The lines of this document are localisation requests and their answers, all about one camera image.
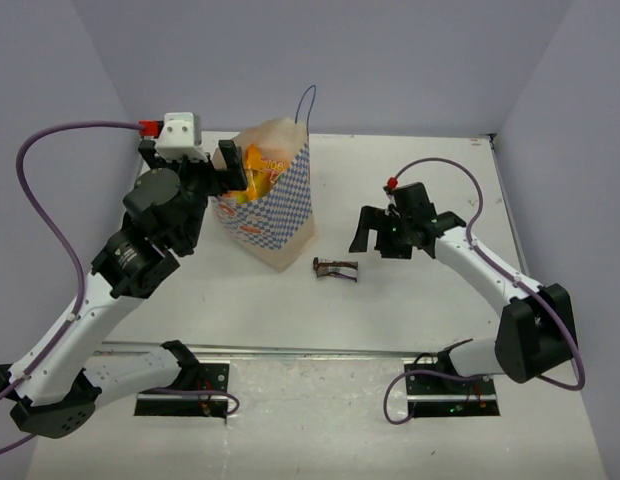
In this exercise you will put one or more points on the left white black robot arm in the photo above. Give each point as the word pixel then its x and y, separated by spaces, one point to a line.
pixel 53 390

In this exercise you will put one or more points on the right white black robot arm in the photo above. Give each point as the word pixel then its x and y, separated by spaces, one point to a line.
pixel 536 330

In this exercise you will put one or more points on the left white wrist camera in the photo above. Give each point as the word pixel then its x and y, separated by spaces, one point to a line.
pixel 178 136

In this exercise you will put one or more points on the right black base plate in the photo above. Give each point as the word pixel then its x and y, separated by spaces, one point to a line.
pixel 431 392

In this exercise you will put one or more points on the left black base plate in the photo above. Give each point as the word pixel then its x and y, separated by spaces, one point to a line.
pixel 205 396

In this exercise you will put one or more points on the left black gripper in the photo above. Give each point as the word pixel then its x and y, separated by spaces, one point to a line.
pixel 191 165

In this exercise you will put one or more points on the blue checkered paper bag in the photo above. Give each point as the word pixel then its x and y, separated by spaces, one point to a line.
pixel 280 226

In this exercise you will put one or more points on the brown chocolate bar wrapper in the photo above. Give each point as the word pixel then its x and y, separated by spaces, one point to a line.
pixel 347 270

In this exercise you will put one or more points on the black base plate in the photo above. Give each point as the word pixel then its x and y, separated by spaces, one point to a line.
pixel 431 392
pixel 205 396

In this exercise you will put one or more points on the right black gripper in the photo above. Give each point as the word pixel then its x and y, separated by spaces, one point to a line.
pixel 376 218

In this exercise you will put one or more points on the yellow orange snack bag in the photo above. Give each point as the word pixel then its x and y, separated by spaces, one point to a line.
pixel 263 167

